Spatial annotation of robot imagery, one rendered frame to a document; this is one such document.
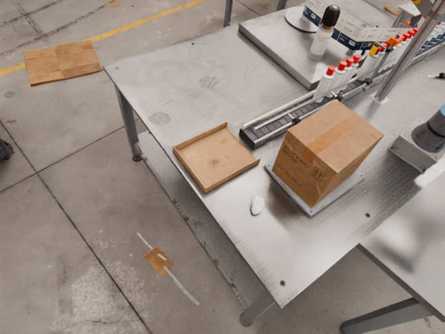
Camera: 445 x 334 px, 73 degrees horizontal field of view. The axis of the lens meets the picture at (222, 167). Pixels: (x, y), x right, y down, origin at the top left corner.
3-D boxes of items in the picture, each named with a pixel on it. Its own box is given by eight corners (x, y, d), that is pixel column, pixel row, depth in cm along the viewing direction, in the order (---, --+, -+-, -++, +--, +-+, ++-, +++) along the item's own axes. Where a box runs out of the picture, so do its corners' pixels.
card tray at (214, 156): (226, 126, 150) (226, 120, 147) (259, 162, 139) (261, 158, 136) (173, 151, 138) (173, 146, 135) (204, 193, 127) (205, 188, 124)
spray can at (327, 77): (316, 95, 162) (332, 62, 145) (324, 101, 160) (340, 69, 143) (310, 99, 160) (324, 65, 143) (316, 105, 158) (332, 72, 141)
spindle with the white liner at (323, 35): (314, 50, 186) (334, 0, 162) (325, 57, 182) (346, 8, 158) (304, 54, 183) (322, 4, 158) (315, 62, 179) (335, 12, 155)
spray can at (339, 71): (327, 90, 165) (343, 57, 149) (334, 96, 163) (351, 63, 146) (320, 93, 163) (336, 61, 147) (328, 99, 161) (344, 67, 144)
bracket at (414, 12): (411, 2, 179) (412, 0, 178) (427, 11, 174) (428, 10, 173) (398, 7, 173) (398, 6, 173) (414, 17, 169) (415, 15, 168)
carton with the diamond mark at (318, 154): (314, 140, 148) (336, 98, 125) (353, 173, 138) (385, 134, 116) (271, 170, 135) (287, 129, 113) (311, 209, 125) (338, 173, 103)
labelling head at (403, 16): (387, 40, 200) (411, 1, 179) (404, 51, 194) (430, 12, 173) (375, 46, 194) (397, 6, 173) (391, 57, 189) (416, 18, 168)
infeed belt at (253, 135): (426, 42, 211) (429, 37, 208) (436, 48, 208) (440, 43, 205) (240, 135, 146) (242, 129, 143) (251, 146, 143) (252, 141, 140)
